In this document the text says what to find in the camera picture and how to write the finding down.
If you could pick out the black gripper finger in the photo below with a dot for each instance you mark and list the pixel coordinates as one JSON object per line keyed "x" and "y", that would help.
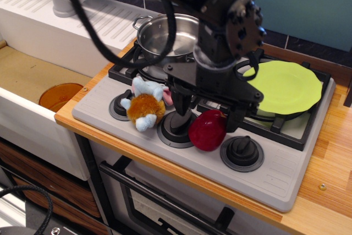
{"x": 236, "y": 116}
{"x": 181, "y": 100}

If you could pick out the oven door with handle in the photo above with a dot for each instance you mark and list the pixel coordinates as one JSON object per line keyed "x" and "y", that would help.
{"x": 117, "y": 172}

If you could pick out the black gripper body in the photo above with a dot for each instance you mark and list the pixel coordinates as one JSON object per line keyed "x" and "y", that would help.
{"x": 220, "y": 87}

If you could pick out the stainless steel pot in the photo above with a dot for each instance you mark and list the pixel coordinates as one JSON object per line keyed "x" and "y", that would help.
{"x": 152, "y": 36}

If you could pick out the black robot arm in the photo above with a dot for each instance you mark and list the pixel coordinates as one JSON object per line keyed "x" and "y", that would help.
{"x": 228, "y": 30}

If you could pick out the black middle stove knob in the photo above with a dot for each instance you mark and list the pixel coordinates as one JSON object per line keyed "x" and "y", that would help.
{"x": 173, "y": 129}

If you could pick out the stuffed elephant toy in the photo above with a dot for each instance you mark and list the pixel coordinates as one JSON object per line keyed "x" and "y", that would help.
{"x": 148, "y": 103}

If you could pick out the wooden drawer front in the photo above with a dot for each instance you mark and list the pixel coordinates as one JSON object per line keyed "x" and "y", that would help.
{"x": 73, "y": 200}

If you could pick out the black right stove knob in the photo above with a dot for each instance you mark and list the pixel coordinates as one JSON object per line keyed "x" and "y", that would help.
{"x": 242, "y": 154}

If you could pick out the white toy sink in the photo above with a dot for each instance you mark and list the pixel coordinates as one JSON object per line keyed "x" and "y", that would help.
{"x": 40, "y": 50}

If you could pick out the black left stove knob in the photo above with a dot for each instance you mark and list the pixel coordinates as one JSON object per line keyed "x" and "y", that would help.
{"x": 116, "y": 110}

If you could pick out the black right burner grate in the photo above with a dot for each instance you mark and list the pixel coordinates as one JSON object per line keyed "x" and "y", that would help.
{"x": 291, "y": 130}

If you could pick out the black stove knob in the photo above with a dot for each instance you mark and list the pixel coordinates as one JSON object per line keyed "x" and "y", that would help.
{"x": 116, "y": 110}
{"x": 242, "y": 154}
{"x": 173, "y": 129}

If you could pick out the grey toy stove top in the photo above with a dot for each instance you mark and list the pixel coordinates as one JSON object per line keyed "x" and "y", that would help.
{"x": 276, "y": 183}

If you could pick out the lime green plate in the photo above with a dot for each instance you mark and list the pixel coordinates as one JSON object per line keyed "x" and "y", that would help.
{"x": 287, "y": 87}

